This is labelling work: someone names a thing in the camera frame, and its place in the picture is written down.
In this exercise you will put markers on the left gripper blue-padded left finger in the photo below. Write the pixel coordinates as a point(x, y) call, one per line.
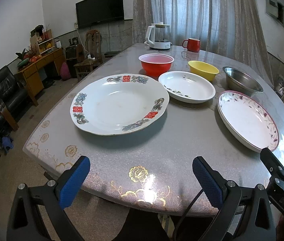
point(25, 220)

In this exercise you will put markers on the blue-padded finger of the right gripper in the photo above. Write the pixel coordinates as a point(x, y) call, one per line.
point(271, 162)

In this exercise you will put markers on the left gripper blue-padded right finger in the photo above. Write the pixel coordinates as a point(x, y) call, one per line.
point(243, 213)

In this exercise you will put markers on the stainless steel bowl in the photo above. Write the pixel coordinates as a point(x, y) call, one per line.
point(241, 82)

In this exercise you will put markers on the white rose pattern plate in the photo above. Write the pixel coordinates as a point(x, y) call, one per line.
point(187, 87)

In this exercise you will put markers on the yellow plastic bowl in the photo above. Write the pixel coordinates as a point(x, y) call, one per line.
point(203, 69)

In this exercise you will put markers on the large white double-happiness plate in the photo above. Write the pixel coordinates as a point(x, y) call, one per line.
point(119, 104)

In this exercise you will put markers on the red plastic bowl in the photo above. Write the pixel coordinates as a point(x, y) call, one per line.
point(155, 64)

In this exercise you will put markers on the pink-rimmed floral plate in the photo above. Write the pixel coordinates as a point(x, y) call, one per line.
point(248, 121)

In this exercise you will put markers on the black leather armchair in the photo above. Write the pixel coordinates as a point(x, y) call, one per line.
point(13, 94)

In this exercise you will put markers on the red mug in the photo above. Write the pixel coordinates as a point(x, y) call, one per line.
point(192, 45)

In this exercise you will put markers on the wooden desk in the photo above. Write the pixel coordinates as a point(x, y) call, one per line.
point(31, 77)

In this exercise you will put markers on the white glass electric kettle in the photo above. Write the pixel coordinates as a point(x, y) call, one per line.
point(157, 36)

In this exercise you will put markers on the wooden desktop shelf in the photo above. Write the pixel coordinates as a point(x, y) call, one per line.
point(44, 46)

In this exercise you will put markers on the wooden chair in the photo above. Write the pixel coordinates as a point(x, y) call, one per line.
point(93, 57)

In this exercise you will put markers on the wall electrical panel box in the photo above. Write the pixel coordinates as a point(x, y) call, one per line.
point(275, 9)

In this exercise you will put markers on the black wall television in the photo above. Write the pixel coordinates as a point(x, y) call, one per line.
point(93, 12)

